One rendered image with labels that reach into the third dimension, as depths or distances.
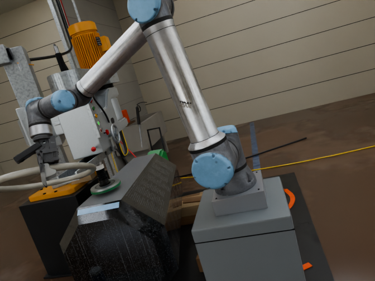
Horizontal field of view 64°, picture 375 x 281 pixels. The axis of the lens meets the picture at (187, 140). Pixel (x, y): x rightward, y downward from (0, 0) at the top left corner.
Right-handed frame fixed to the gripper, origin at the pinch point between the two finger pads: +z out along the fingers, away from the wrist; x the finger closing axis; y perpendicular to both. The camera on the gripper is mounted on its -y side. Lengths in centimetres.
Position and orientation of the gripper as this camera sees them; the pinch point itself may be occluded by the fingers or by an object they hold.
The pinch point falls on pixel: (43, 184)
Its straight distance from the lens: 140.2
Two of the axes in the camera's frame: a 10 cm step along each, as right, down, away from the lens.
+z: 2.4, 9.5, -1.8
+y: 9.0, -1.5, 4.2
